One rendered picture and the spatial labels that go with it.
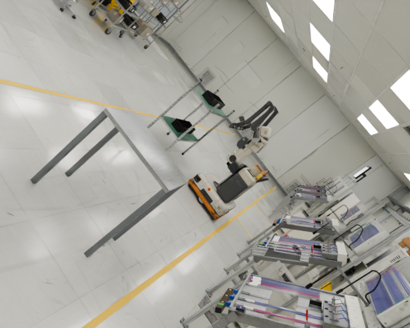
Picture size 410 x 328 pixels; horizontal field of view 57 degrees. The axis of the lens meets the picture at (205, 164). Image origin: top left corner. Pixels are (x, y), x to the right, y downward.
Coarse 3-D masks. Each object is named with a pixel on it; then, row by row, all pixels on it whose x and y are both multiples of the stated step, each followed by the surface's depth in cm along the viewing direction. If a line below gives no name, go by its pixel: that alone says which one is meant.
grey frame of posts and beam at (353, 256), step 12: (408, 228) 319; (348, 240) 393; (384, 240) 325; (348, 252) 354; (372, 252) 328; (252, 264) 360; (312, 264) 416; (348, 264) 334; (228, 276) 370; (300, 276) 419; (336, 276) 337; (216, 288) 371
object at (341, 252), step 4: (336, 244) 377; (340, 244) 378; (336, 248) 366; (340, 248) 362; (344, 248) 364; (340, 252) 348; (344, 252) 349; (340, 256) 342; (344, 256) 340; (340, 260) 342; (344, 260) 341; (344, 264) 341
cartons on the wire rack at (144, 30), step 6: (138, 0) 814; (150, 0) 855; (174, 0) 859; (180, 0) 875; (144, 6) 811; (150, 12) 845; (156, 12) 855; (138, 24) 881; (144, 24) 877; (138, 30) 882; (144, 30) 879; (150, 30) 899; (144, 36) 906
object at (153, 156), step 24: (96, 120) 254; (120, 120) 257; (72, 144) 260; (96, 144) 301; (144, 144) 264; (48, 168) 266; (72, 168) 308; (168, 168) 271; (168, 192) 290; (144, 216) 296
